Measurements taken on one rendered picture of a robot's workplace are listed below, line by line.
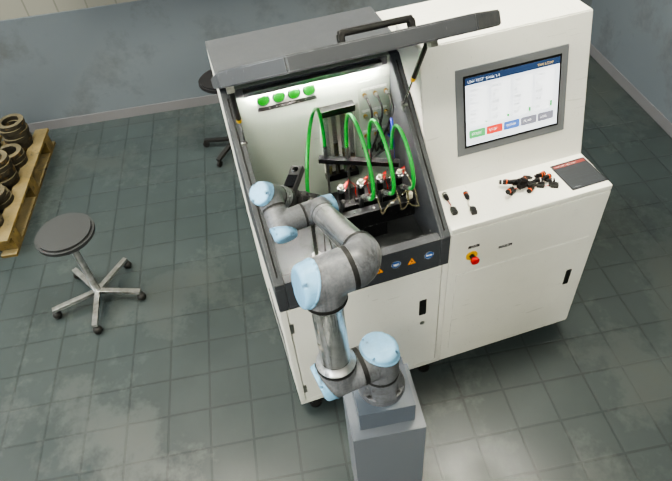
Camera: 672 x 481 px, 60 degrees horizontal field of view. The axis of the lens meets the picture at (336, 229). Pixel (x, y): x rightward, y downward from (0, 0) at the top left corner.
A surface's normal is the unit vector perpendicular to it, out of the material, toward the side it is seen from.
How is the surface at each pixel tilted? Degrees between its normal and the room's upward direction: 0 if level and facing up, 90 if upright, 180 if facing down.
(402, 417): 90
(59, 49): 90
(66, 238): 0
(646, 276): 0
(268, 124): 90
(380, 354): 7
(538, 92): 76
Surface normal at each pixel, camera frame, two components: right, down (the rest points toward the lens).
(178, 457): -0.07, -0.70
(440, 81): 0.27, 0.48
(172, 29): 0.17, 0.69
